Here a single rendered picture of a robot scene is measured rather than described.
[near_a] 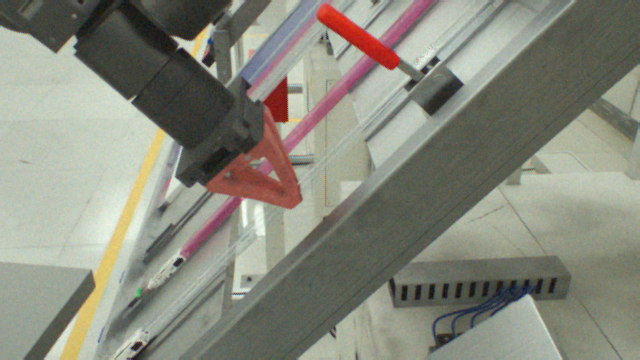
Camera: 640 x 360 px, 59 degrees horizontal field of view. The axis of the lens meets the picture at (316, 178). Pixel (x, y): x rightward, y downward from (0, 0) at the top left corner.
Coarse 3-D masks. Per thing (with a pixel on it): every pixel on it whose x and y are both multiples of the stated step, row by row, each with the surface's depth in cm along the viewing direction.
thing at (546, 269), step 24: (408, 264) 84; (432, 264) 84; (456, 264) 84; (480, 264) 84; (504, 264) 84; (528, 264) 84; (552, 264) 84; (408, 288) 81; (432, 288) 82; (456, 288) 82; (480, 288) 82; (504, 288) 82; (528, 288) 82; (552, 288) 83; (456, 312) 78; (480, 312) 77; (456, 336) 70
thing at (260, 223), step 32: (480, 0) 41; (448, 32) 42; (416, 64) 43; (384, 96) 44; (352, 128) 45; (320, 160) 46; (256, 224) 48; (224, 256) 50; (192, 288) 51; (160, 320) 53
